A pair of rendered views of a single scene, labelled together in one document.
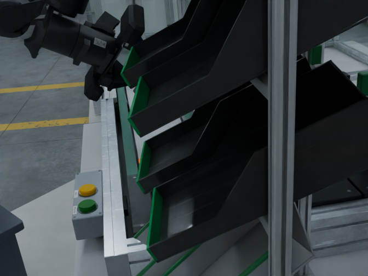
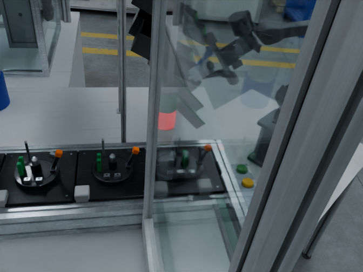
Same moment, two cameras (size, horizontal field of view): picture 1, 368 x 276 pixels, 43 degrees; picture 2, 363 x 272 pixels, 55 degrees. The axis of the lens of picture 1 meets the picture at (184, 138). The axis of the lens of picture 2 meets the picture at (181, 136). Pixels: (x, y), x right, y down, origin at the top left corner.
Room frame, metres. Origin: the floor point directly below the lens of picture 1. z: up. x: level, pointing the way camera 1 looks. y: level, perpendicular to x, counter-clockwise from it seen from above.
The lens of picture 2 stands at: (1.82, -0.12, 1.84)
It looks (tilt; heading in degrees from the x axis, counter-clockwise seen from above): 38 degrees down; 173
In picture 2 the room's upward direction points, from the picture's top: 7 degrees clockwise
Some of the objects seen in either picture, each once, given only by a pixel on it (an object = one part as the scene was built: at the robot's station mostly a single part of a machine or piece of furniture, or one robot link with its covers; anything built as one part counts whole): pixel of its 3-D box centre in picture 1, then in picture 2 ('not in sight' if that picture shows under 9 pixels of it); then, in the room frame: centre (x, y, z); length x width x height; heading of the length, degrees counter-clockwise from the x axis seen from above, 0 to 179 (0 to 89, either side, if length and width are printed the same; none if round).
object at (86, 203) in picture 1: (87, 207); not in sight; (0.90, 0.23, 0.96); 0.04 x 0.04 x 0.02
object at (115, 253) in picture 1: (114, 167); not in sight; (1.16, 0.20, 0.91); 0.89 x 0.06 x 0.11; 7
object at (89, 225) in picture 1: (90, 202); not in sight; (0.97, 0.24, 0.93); 0.21 x 0.07 x 0.06; 7
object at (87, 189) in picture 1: (87, 191); not in sight; (0.97, 0.24, 0.96); 0.04 x 0.04 x 0.02
